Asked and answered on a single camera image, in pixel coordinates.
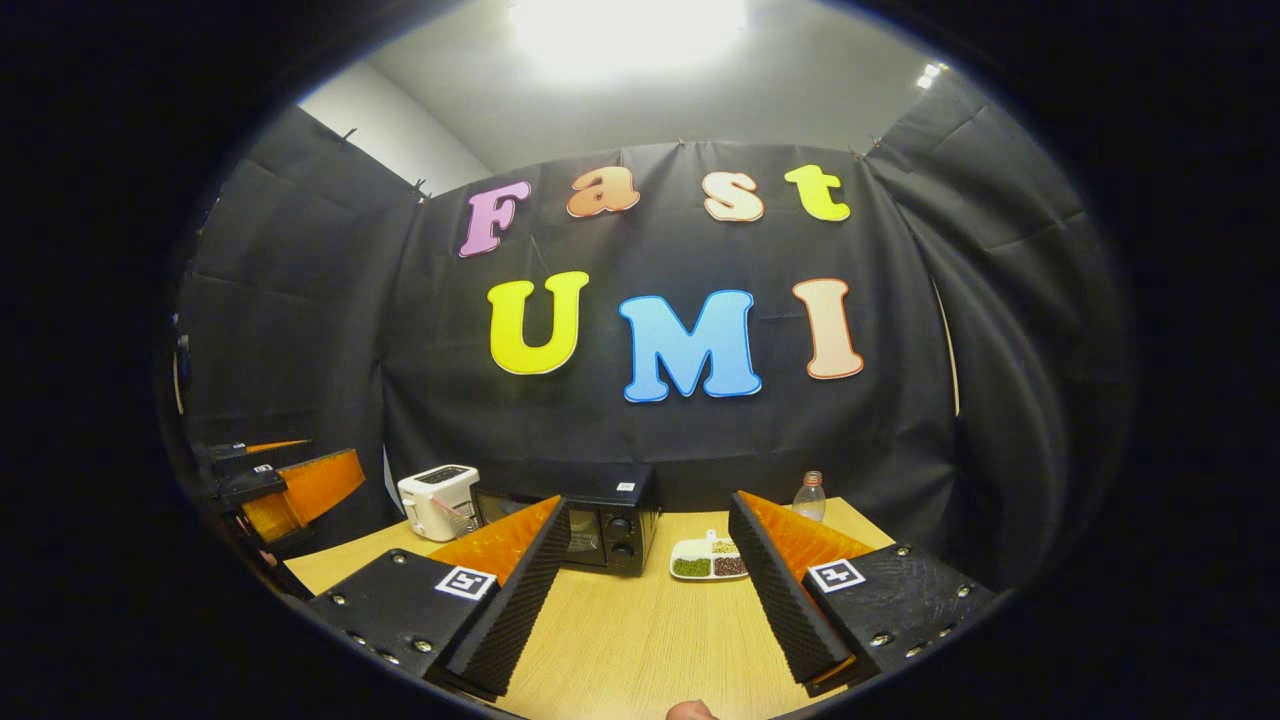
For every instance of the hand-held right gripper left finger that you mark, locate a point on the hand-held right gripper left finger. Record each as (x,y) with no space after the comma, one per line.
(520,600)

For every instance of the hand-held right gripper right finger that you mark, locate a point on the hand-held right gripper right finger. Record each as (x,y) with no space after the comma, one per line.
(780,600)

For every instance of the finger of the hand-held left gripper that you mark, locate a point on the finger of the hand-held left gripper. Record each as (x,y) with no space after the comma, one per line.
(300,490)
(225,452)

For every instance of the black electric oven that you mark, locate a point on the black electric oven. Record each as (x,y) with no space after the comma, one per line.
(620,530)

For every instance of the white divided plate with beans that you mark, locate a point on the white divided plate with beans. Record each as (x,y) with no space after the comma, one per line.
(700,548)

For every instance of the clear plastic bottle red label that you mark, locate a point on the clear plastic bottle red label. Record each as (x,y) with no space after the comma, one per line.
(810,503)

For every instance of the white toaster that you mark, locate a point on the white toaster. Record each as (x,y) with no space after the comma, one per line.
(430,500)

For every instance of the black backdrop cloth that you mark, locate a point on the black backdrop cloth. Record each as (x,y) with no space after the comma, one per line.
(650,440)

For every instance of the small ceiling lights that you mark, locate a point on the small ceiling lights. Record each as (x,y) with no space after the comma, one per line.
(931,75)

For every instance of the large ceiling light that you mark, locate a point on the large ceiling light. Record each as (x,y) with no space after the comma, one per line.
(625,40)

